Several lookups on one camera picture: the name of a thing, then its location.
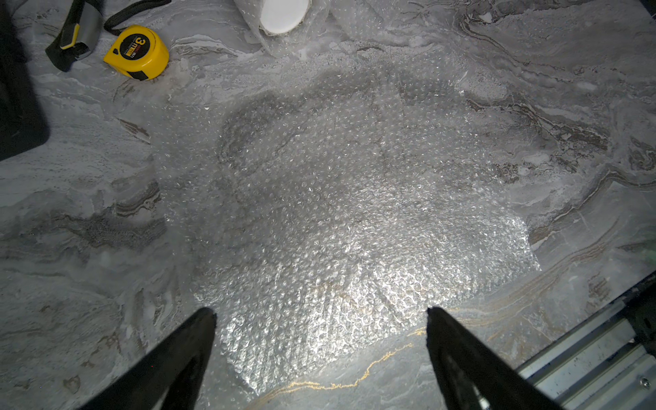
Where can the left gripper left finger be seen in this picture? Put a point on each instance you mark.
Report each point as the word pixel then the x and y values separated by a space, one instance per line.
pixel 171 374

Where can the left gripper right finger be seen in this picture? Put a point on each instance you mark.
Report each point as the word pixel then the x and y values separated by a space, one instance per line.
pixel 467 370

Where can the clear bubble wrap sheet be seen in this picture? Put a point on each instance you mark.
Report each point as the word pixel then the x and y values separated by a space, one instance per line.
pixel 325 214

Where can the bubble wrapped white cylinder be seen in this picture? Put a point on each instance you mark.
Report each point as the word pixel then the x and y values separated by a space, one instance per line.
pixel 284 26

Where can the black plastic tool case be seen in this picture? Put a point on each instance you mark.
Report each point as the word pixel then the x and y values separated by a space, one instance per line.
pixel 23 123

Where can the yellow tape measure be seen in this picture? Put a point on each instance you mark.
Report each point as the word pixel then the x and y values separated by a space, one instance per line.
pixel 139 53

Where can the black utility knife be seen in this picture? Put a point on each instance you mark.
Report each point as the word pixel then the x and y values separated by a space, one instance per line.
pixel 81 30

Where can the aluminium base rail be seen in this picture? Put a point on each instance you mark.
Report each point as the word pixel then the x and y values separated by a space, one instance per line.
pixel 607 361

